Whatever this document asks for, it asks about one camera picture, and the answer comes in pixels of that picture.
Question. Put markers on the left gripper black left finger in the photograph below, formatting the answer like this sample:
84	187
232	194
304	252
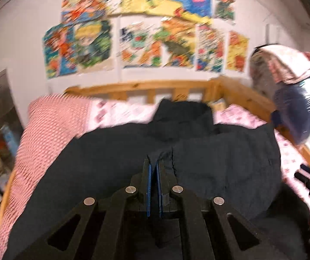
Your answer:
93	228

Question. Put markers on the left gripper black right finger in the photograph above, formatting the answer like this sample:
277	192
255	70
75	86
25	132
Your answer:
210	229

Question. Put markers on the large black jacket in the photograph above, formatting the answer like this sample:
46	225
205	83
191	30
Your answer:
242	165

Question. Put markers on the red white striped pillow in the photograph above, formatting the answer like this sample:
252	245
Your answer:
53	121

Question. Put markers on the pink patterned folded blanket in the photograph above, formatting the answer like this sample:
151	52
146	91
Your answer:
285	64

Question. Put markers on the pink apple-print duvet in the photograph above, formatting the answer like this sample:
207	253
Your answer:
112	113

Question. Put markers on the yellow bear drawing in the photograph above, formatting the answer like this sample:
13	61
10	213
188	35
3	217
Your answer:
237	51

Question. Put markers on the colourful 2024 unicorn drawing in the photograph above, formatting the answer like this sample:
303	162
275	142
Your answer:
211	44

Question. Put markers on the orange-haired girl drawing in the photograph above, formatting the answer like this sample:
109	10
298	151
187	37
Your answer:
59	51

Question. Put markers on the green island landscape drawing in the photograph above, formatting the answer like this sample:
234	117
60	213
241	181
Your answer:
179	39

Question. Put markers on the blonde boy green drawing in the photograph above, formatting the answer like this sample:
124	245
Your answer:
93	46

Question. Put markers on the small red green drawing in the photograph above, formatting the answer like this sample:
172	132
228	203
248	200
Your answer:
224	10

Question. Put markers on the white background fruit drawing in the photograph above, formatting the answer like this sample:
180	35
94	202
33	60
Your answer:
139	47

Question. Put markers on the top left colourful drawing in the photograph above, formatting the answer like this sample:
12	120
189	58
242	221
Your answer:
78	11

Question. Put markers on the wooden bed frame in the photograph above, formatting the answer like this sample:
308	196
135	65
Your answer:
231	90

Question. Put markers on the white wall air conditioner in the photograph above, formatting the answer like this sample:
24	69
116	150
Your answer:
272	34

